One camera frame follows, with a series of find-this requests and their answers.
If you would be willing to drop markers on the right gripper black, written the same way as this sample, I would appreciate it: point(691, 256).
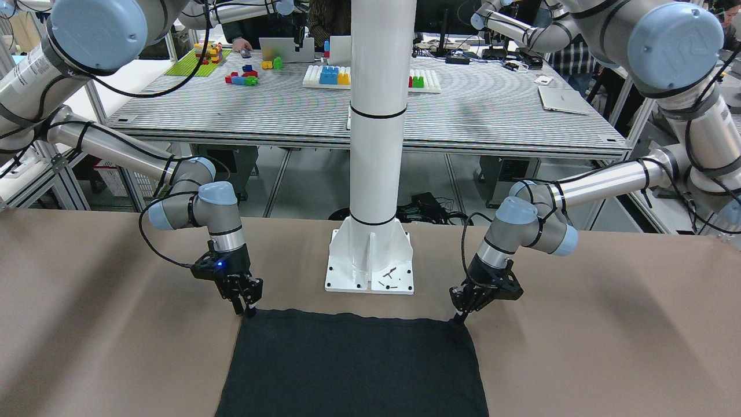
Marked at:
point(237, 264)

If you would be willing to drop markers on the neighbouring robot arm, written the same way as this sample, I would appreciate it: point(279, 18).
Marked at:
point(560, 33)

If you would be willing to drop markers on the silver laptop closed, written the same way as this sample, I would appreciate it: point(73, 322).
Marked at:
point(564, 100)

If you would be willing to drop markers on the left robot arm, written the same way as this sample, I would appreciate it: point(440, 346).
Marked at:
point(683, 137)

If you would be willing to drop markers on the striped metal work table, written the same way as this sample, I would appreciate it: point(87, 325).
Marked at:
point(481, 109)

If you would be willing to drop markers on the black t-shirt with logo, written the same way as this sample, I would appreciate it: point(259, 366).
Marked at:
point(294, 363)

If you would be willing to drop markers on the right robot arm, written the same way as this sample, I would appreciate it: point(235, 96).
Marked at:
point(84, 42)

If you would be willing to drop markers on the white central mounting column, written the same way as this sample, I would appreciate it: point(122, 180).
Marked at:
point(371, 252)

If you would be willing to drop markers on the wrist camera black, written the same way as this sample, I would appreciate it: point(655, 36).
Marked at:
point(223, 266)
point(505, 283)

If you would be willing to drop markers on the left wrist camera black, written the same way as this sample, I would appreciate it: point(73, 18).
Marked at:
point(505, 283)

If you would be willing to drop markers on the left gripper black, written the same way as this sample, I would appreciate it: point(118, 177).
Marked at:
point(481, 270)

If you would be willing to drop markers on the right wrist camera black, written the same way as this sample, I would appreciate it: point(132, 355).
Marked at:
point(223, 266)

